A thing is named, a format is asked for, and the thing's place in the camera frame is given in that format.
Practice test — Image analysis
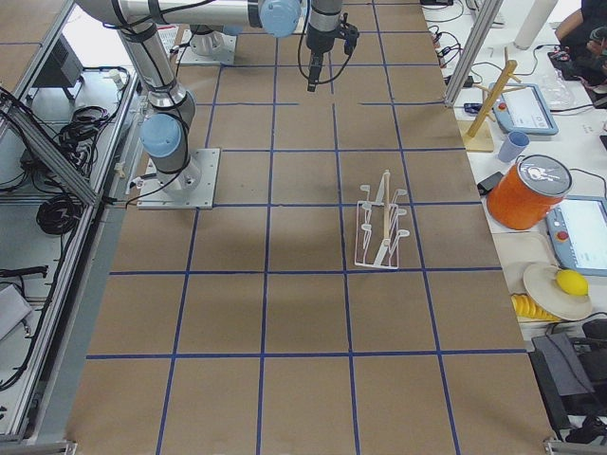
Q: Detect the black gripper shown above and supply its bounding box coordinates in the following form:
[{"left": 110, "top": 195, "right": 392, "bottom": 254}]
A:
[{"left": 306, "top": 0, "right": 342, "bottom": 92}]

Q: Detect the blue cup on side table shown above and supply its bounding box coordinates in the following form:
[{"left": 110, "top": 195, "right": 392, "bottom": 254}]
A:
[{"left": 497, "top": 131, "right": 530, "bottom": 163}]

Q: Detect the wooden mug tree stand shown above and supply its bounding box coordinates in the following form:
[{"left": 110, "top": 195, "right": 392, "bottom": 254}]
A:
[{"left": 457, "top": 48, "right": 521, "bottom": 153}]

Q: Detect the black phone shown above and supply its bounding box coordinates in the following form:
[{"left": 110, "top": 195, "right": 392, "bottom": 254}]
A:
[{"left": 477, "top": 172, "right": 504, "bottom": 196}]

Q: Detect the far blue teach pendant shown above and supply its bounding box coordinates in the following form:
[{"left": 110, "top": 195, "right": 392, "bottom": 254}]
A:
[{"left": 492, "top": 83, "right": 559, "bottom": 136}]

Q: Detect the blue teach pendant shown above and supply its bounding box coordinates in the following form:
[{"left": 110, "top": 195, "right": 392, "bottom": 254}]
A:
[
  {"left": 492, "top": 83, "right": 559, "bottom": 136},
  {"left": 545, "top": 196, "right": 606, "bottom": 277}
]

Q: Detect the orange round container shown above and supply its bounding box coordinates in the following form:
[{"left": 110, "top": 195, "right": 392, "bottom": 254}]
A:
[{"left": 487, "top": 155, "right": 572, "bottom": 230}]

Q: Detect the person at desk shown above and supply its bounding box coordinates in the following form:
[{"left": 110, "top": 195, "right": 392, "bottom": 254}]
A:
[{"left": 555, "top": 0, "right": 606, "bottom": 86}]

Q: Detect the beige side tray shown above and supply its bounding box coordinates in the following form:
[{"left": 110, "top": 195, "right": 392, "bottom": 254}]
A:
[{"left": 492, "top": 232, "right": 558, "bottom": 294}]

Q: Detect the near blue teach pendant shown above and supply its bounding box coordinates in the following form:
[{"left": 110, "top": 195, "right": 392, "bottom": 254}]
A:
[{"left": 545, "top": 196, "right": 606, "bottom": 277}]

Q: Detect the beige round plate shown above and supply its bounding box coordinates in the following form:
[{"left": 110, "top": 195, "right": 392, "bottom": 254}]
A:
[{"left": 523, "top": 263, "right": 593, "bottom": 320}]

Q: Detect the yellow lemon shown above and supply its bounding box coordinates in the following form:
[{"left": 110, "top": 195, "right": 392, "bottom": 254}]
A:
[{"left": 555, "top": 269, "right": 589, "bottom": 297}]

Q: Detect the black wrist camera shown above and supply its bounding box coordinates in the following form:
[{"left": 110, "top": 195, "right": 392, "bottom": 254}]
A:
[{"left": 338, "top": 13, "right": 359, "bottom": 58}]

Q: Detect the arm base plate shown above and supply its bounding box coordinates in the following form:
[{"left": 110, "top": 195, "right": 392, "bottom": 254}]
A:
[
  {"left": 179, "top": 29, "right": 237, "bottom": 66},
  {"left": 136, "top": 148, "right": 221, "bottom": 209}
]

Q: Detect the aluminium frame post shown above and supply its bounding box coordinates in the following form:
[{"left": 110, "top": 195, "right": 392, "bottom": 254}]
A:
[{"left": 444, "top": 0, "right": 503, "bottom": 107}]

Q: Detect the white wire cup rack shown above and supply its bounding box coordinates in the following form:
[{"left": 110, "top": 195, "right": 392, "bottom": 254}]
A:
[{"left": 354, "top": 170, "right": 410, "bottom": 270}]

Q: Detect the coiled black cable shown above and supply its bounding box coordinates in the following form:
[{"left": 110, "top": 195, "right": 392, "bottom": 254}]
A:
[{"left": 36, "top": 192, "right": 84, "bottom": 237}]

